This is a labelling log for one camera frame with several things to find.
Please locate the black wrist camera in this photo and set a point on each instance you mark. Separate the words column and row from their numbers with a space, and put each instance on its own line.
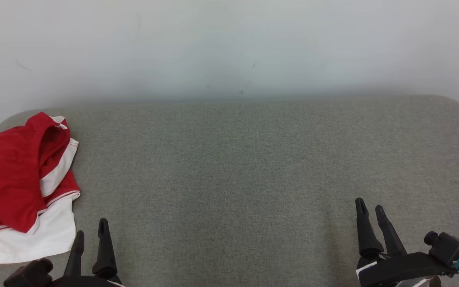
column 30, row 275
column 448, row 249

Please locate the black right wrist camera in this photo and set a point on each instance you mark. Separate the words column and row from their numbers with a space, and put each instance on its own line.
column 448, row 249

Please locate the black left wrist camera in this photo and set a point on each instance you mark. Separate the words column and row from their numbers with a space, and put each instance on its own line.
column 30, row 275

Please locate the red white jersey t-shirt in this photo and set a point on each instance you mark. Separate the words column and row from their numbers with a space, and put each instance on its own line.
column 50, row 235

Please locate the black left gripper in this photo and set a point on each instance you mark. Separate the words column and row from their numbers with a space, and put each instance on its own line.
column 90, row 282

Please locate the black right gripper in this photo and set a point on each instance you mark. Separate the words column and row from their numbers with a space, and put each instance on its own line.
column 401, row 269

